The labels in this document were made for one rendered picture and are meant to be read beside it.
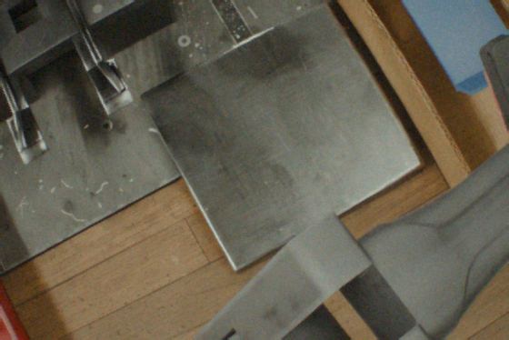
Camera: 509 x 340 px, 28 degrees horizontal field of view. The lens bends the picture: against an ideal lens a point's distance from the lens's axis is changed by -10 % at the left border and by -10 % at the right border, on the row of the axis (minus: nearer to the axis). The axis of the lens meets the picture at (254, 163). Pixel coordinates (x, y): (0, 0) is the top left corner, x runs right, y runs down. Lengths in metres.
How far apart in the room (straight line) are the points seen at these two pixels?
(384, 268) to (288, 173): 0.40
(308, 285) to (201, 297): 0.41
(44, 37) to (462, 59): 0.33
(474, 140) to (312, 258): 0.45
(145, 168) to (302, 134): 0.13
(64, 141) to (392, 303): 0.49
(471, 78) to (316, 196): 0.16
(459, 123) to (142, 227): 0.27
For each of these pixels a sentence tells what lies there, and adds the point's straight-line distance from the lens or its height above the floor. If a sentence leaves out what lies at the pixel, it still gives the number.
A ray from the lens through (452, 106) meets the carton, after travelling 0.90.
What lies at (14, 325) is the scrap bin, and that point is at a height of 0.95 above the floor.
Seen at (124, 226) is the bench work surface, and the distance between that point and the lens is 0.88.
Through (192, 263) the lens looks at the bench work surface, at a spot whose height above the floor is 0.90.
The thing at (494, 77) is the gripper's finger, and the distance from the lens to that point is 0.73.
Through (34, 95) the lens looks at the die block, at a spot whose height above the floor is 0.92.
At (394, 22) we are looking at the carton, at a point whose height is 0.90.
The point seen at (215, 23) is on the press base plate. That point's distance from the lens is 0.92.
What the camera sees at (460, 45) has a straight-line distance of 0.84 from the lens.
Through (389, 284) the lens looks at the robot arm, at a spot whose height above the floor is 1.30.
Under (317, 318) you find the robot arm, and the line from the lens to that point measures 0.52.
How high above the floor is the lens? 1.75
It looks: 75 degrees down
